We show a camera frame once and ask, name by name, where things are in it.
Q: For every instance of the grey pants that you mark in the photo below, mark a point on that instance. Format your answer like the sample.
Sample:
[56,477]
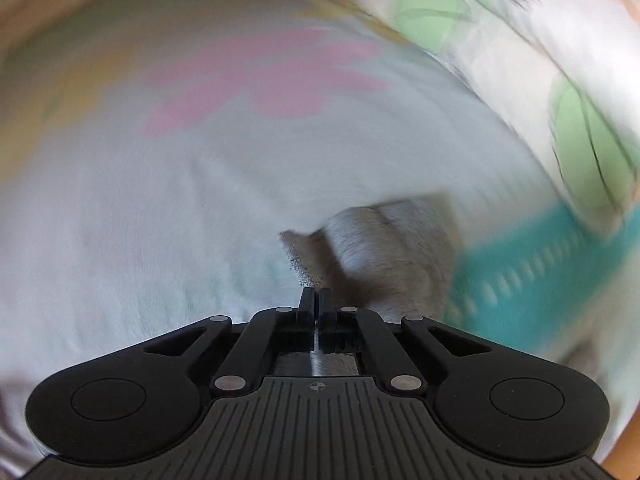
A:
[390,260]

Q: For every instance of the white printed bed sheet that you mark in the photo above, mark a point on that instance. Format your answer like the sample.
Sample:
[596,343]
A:
[150,210]

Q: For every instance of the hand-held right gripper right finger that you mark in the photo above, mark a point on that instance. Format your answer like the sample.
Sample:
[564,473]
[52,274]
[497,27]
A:
[325,312]

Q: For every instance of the green leaf print quilt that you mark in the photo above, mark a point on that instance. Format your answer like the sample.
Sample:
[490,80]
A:
[580,125]

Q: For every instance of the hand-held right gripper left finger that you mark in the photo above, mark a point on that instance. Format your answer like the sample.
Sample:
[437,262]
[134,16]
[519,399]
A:
[309,312]

